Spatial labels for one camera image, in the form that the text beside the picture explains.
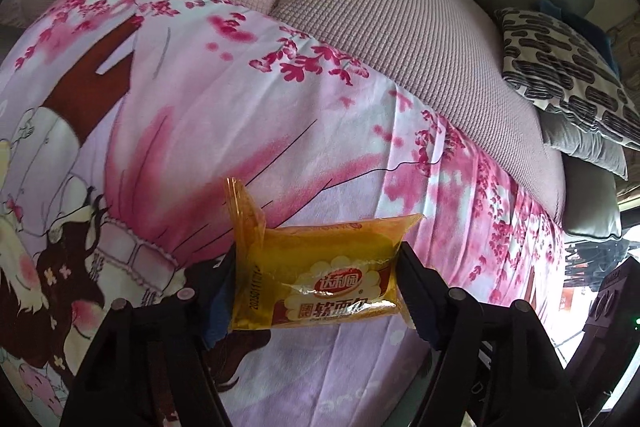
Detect black white patterned pillow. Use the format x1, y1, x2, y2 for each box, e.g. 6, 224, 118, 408
496, 8, 639, 150

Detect folded black chairs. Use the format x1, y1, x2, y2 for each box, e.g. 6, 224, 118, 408
563, 239, 630, 291

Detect yellow soft bread packet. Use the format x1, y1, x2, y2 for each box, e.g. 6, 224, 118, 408
226, 178, 422, 331

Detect grey pillow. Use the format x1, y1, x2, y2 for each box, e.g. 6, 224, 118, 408
538, 112, 628, 180

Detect pink cartoon tablecloth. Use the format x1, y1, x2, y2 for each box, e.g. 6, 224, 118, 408
1, 0, 563, 426

